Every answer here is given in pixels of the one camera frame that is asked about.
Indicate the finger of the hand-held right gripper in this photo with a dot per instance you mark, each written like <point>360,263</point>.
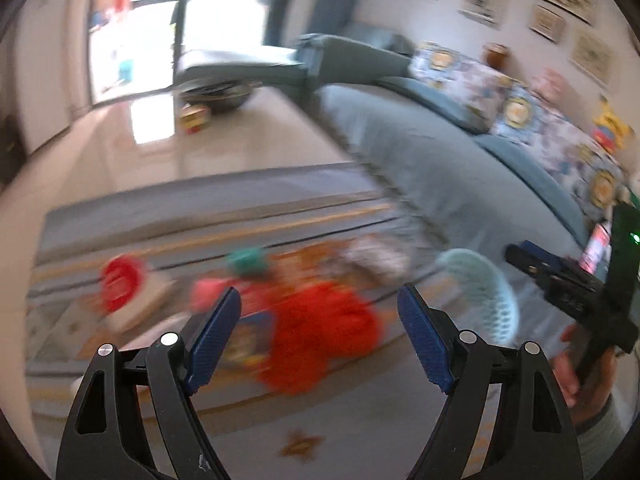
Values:
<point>532,259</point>

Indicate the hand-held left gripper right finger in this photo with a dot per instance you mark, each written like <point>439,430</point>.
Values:
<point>425,345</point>

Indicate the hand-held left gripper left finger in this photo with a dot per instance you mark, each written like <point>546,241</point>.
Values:
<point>212,345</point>

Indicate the person's right hand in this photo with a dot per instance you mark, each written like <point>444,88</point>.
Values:
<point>590,390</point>

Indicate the colourful printed packet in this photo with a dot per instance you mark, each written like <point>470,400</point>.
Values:
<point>250,342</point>

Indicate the pink wrapper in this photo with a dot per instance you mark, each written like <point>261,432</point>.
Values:
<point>207,294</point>

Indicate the light blue woven basket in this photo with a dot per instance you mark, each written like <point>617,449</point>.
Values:
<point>482,297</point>

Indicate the teal sofa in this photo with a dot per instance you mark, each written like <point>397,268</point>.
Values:
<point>525,180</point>

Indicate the white flat box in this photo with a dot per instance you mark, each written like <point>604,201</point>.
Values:
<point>137,307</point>

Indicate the green crumpled wrapper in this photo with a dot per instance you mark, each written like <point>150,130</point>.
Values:
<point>246,260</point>

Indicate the floral printed wrapper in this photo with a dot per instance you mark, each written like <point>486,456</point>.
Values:
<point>375,257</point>

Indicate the red mesh bag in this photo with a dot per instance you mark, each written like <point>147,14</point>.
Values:
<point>320,340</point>

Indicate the red round lid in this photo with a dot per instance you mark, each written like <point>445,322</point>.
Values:
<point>121,280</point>

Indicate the grey striped rug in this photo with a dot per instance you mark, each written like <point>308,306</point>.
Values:
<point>300,425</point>

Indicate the orange wrapper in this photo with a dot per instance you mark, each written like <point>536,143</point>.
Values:
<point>305,260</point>

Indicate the grey sofa throw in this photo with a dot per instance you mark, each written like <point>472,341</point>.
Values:
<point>425,160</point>

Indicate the yellow plush toy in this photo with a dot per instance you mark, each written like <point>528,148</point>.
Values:
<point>611,127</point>

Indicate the pink plush toy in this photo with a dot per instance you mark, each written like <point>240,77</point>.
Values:
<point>550,85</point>

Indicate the brown plush toy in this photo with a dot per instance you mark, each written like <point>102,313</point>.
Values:
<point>496,55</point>

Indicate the small framed picture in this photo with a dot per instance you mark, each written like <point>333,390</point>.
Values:
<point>546,24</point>
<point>480,2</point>
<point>592,57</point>

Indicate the colourful toy box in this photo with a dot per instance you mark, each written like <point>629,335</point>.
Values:
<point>195,119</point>

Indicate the dark round bowl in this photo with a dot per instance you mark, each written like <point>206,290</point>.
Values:
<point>217,95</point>

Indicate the teal footstool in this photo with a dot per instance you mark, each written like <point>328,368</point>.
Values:
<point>240,60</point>

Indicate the glass balcony door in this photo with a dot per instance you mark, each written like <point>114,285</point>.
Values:
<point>175,25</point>

